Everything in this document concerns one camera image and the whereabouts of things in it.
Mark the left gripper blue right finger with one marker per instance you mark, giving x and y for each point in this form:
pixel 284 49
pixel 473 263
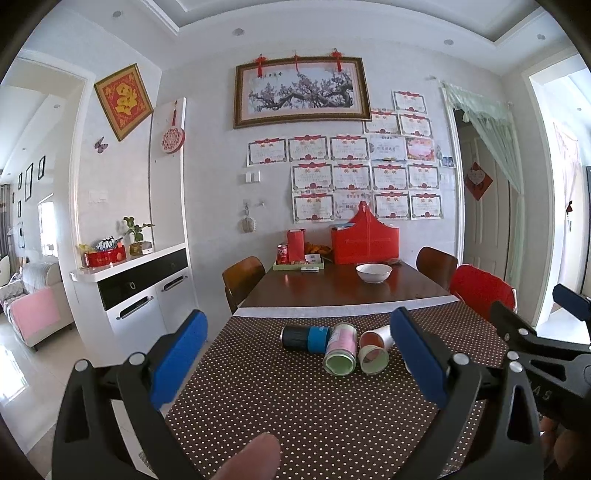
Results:
pixel 424 355

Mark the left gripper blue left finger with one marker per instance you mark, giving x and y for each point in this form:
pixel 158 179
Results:
pixel 172 356

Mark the pink green lidded cup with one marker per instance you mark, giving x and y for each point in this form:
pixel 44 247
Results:
pixel 340 356

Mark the white cup pink inside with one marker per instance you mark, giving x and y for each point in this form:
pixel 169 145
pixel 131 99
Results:
pixel 379 337

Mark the person's right hand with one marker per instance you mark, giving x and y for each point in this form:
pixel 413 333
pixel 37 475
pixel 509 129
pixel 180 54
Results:
pixel 566 453

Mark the person's left hand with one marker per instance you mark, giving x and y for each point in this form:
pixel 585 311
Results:
pixel 259 460

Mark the white black sideboard cabinet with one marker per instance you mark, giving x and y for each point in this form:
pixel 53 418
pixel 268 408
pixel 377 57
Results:
pixel 126 307

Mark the red covered chair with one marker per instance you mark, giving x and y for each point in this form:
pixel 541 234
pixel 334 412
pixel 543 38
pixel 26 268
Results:
pixel 480 289

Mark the brown chair right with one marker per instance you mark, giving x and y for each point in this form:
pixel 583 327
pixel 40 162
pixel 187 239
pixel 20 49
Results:
pixel 437 265

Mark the brown chair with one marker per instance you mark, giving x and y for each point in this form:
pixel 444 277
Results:
pixel 437 265
pixel 240 279

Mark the brown polka dot tablecloth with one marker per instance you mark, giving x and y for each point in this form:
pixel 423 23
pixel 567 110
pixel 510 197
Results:
pixel 358 426

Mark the white ceramic bowl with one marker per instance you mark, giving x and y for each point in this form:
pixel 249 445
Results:
pixel 374 273

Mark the brown chair left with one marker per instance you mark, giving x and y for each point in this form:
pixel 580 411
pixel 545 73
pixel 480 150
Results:
pixel 240 279

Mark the black blue tumbler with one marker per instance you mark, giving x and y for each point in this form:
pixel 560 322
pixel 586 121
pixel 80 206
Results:
pixel 310 339

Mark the red tin box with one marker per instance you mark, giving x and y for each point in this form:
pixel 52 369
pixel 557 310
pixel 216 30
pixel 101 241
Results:
pixel 96 259

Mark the potted green plant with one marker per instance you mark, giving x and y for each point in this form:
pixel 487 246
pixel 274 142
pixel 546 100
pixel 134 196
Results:
pixel 135 232

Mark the large red gift bag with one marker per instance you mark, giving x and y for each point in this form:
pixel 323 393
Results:
pixel 365 240

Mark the sofa with pink cover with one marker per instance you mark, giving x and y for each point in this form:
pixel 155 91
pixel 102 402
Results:
pixel 35 303

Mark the green tray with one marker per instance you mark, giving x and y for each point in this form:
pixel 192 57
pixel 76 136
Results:
pixel 298 266

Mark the hanging loofah scrubber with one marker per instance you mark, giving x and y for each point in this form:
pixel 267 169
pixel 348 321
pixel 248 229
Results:
pixel 248 223

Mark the red soda can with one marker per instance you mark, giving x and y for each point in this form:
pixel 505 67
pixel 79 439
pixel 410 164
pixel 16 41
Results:
pixel 282 254

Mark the red diamond door decoration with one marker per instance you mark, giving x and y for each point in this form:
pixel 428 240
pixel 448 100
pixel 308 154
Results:
pixel 477 181

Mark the red round hanging ornament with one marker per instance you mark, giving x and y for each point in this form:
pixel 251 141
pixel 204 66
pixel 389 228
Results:
pixel 173 138

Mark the green door curtain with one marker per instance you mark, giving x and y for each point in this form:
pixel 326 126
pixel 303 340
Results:
pixel 493 121

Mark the framed plum blossom painting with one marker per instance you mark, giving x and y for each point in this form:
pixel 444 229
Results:
pixel 299 89

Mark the white wall switch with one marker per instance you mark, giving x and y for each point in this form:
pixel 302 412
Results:
pixel 253 177

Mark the butterfly wall sticker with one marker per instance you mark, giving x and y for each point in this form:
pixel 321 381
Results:
pixel 100 146

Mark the red gold fu frame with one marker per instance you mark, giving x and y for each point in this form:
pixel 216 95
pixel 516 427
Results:
pixel 124 100

